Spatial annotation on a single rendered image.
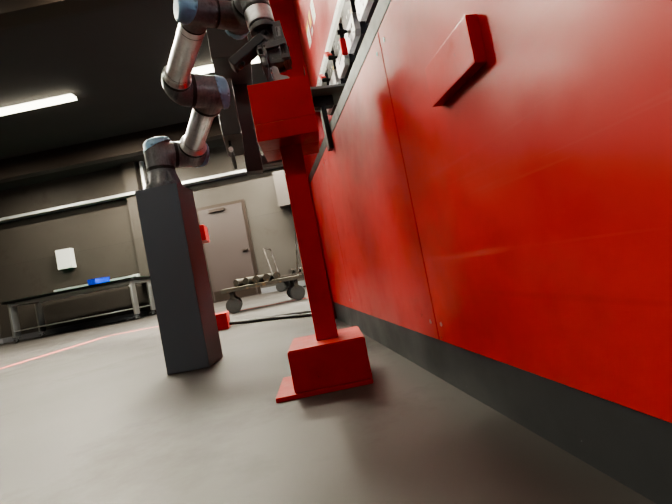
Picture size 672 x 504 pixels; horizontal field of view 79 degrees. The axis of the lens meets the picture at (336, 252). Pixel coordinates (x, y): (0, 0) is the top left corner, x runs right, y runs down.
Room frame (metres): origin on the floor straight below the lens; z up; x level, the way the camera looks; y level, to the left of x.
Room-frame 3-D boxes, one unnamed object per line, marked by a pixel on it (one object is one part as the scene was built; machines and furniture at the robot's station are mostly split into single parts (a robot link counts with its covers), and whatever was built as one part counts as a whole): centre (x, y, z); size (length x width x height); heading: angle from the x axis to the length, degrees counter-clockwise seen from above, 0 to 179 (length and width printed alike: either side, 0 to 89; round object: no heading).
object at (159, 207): (1.78, 0.69, 0.39); 0.18 x 0.18 x 0.78; 89
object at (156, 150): (1.79, 0.68, 0.94); 0.13 x 0.12 x 0.14; 122
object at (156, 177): (1.78, 0.69, 0.82); 0.15 x 0.15 x 0.10
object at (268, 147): (1.14, 0.07, 0.75); 0.20 x 0.16 x 0.18; 2
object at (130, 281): (8.55, 5.38, 0.49); 2.72 x 1.08 x 0.98; 89
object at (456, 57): (0.63, -0.24, 0.58); 0.15 x 0.02 x 0.07; 10
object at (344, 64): (1.70, -0.21, 1.18); 0.15 x 0.09 x 0.17; 10
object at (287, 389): (1.14, 0.10, 0.06); 0.25 x 0.20 x 0.12; 92
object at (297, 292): (4.86, 0.89, 0.42); 1.04 x 0.61 x 0.84; 99
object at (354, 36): (1.50, -0.24, 1.18); 0.15 x 0.09 x 0.17; 10
